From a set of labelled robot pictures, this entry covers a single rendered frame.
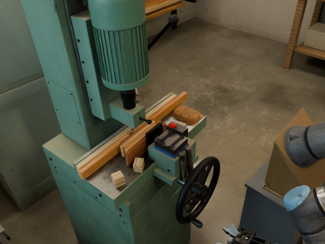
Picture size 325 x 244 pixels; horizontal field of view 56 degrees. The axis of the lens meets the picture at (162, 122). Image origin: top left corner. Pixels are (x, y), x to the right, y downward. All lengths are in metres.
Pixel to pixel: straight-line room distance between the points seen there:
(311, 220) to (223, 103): 2.21
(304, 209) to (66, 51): 0.94
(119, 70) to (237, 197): 1.49
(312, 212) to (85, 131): 0.92
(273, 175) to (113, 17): 1.02
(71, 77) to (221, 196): 1.44
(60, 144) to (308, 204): 1.08
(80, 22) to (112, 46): 0.16
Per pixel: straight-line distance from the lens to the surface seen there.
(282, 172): 1.52
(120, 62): 1.04
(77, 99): 1.29
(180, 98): 1.50
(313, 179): 1.58
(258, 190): 1.63
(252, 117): 2.99
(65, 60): 1.21
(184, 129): 1.19
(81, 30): 1.13
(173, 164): 1.16
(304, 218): 1.05
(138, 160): 1.18
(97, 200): 1.43
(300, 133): 1.46
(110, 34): 1.00
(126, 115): 1.21
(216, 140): 2.68
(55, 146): 1.55
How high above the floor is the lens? 1.77
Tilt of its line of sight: 38 degrees down
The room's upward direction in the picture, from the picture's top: 3 degrees counter-clockwise
